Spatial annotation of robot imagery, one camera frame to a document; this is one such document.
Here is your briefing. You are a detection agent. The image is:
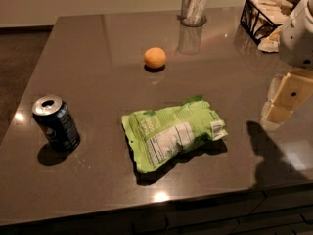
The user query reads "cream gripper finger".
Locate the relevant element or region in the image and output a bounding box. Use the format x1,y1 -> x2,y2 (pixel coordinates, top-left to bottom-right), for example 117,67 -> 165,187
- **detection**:
263,69 -> 313,124

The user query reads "blue pepsi can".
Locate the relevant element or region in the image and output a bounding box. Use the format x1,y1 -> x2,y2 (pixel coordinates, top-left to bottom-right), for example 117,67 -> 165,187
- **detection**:
32,95 -> 80,151

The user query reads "clear glass with utensils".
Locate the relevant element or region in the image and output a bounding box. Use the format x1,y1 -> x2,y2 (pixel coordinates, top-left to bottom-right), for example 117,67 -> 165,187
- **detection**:
180,0 -> 207,27

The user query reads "orange fruit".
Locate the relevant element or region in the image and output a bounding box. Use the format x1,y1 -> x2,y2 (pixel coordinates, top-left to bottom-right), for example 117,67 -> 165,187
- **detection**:
144,47 -> 166,69

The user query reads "green chip bag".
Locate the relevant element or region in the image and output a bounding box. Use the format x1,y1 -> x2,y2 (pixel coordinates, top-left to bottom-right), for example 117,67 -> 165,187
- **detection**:
121,96 -> 228,173

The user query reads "black wire basket with packets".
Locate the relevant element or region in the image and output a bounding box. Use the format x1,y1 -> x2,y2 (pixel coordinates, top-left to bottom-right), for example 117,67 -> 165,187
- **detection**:
241,0 -> 294,44

